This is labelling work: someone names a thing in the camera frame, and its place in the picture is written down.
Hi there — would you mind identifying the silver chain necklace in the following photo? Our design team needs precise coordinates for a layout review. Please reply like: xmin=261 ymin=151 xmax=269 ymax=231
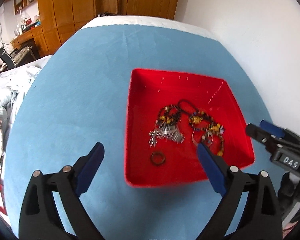
xmin=148 ymin=122 xmax=186 ymax=148

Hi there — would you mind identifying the silver ring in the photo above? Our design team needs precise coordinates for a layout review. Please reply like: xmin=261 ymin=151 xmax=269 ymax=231
xmin=202 ymin=131 xmax=215 ymax=145

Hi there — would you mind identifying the black cord gold bead necklace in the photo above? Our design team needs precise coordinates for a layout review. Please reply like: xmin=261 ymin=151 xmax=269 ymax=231
xmin=157 ymin=104 xmax=183 ymax=128
xmin=179 ymin=99 xmax=225 ymax=133

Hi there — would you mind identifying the black office chair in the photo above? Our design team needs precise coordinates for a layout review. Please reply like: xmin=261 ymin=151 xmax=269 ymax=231
xmin=0 ymin=46 xmax=33 ymax=71

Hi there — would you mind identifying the wooden desk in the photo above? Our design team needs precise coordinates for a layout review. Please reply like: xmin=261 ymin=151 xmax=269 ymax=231
xmin=11 ymin=24 xmax=61 ymax=58

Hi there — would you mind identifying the grey quilt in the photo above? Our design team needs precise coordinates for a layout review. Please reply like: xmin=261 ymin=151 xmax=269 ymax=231
xmin=0 ymin=54 xmax=53 ymax=181

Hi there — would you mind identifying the brown bead bracelet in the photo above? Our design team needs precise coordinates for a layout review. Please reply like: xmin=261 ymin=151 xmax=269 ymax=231
xmin=214 ymin=126 xmax=226 ymax=157

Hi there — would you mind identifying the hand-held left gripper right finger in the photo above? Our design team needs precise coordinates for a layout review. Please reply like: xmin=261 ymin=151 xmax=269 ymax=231
xmin=196 ymin=142 xmax=283 ymax=240

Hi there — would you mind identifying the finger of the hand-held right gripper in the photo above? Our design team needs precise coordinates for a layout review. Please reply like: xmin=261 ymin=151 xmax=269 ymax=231
xmin=259 ymin=119 xmax=300 ymax=151
xmin=245 ymin=122 xmax=275 ymax=151

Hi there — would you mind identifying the person's right hand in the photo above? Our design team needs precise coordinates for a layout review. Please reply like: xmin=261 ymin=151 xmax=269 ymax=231
xmin=277 ymin=173 xmax=300 ymax=206

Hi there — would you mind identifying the small brown ring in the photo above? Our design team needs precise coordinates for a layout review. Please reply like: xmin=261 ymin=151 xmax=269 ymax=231
xmin=150 ymin=151 xmax=167 ymax=167

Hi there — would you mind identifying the wooden wardrobe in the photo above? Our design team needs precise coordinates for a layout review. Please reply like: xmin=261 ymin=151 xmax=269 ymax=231
xmin=36 ymin=0 xmax=96 ymax=55

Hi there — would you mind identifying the white underlay cloth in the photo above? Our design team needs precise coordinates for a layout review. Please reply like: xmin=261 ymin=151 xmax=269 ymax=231
xmin=86 ymin=15 xmax=216 ymax=40

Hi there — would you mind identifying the blue tablecloth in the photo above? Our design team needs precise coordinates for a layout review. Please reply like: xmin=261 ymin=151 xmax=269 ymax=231
xmin=4 ymin=24 xmax=280 ymax=240

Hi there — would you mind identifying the red plastic tray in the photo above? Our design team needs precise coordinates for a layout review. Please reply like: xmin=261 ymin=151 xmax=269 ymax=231
xmin=124 ymin=67 xmax=255 ymax=188

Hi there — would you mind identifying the silver bangle bracelet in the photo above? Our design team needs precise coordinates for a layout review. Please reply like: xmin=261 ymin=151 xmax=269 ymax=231
xmin=191 ymin=127 xmax=208 ymax=146

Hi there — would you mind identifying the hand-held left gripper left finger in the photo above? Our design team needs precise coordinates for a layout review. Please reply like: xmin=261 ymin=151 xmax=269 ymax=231
xmin=19 ymin=142 xmax=105 ymax=240

